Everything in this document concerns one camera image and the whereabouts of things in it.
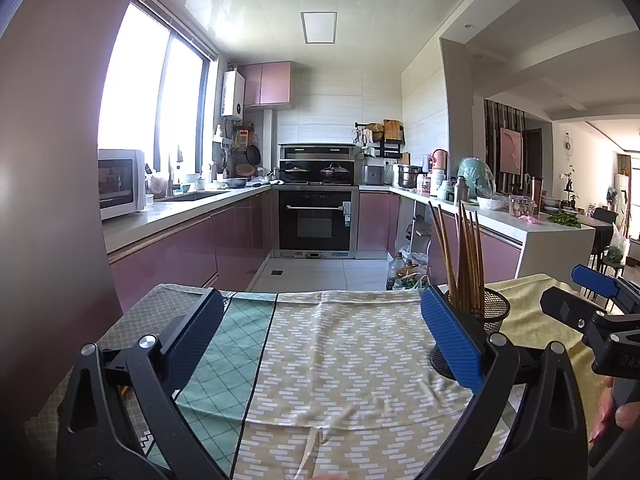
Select black mesh holder cup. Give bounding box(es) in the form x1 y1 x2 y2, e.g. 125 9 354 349
429 287 512 378

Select white island countertop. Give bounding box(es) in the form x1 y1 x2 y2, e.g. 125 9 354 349
360 185 596 281

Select steel stockpot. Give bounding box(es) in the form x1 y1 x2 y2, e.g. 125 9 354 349
397 164 423 190

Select patterned patchwork tablecloth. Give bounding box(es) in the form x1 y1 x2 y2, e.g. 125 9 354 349
25 274 608 480

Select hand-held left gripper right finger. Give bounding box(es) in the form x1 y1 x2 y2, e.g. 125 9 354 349
420 285 591 480

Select black stove hood unit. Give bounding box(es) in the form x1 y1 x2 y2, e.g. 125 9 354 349
278 143 357 186

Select white sink countertop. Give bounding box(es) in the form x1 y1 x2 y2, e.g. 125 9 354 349
102 185 273 253

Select dark slatted wall panel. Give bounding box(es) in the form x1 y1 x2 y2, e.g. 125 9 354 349
484 100 526 193

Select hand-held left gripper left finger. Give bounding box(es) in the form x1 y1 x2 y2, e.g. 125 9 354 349
56 287 226 480

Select clear plastic bag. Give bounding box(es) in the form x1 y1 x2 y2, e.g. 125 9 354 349
400 252 431 291

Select pink island cabinet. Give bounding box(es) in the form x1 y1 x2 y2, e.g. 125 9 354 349
427 210 523 286

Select kitchen window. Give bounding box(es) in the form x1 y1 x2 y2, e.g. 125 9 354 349
97 0 219 181

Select pink wall cabinet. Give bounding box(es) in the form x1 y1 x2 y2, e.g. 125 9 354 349
237 61 293 108

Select white water heater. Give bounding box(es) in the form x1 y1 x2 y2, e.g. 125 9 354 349
221 70 246 120

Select black wall rack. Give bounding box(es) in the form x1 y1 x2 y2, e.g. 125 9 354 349
355 120 406 158

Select steel faucet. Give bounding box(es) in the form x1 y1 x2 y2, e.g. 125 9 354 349
167 152 181 197

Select green plastic bag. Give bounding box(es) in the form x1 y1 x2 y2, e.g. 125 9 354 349
606 222 631 267

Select narrow pink base cabinet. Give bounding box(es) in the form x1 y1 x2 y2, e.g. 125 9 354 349
358 191 401 253

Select grey refrigerator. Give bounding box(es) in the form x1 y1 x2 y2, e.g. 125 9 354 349
0 0 151 396

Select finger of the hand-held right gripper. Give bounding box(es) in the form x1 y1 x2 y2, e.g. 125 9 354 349
540 287 640 346
571 263 640 311

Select dark dining chair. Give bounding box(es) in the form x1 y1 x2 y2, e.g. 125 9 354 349
590 207 621 271

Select long pink base cabinets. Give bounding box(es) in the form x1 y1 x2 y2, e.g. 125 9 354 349
107 190 278 313

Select grey trash bin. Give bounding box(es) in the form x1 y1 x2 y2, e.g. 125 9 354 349
406 214 432 256

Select ceiling light panel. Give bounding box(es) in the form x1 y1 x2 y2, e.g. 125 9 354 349
300 11 337 44

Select pink wall picture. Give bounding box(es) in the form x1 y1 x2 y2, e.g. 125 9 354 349
500 127 523 173

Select bunch of wooden chopsticks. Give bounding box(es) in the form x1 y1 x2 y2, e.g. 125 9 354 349
427 200 486 321

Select pink thermos jug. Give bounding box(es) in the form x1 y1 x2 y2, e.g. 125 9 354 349
431 149 449 188

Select plastic oil bottle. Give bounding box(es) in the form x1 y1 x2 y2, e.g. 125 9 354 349
386 252 406 291

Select kitchen sink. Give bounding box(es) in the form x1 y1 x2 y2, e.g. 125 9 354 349
160 191 221 202

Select person's right hand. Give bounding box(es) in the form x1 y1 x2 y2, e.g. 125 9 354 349
589 376 640 455

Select black built-in oven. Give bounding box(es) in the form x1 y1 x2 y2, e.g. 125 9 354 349
277 186 360 253

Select white microwave oven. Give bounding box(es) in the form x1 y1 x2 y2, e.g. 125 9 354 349
97 149 147 221

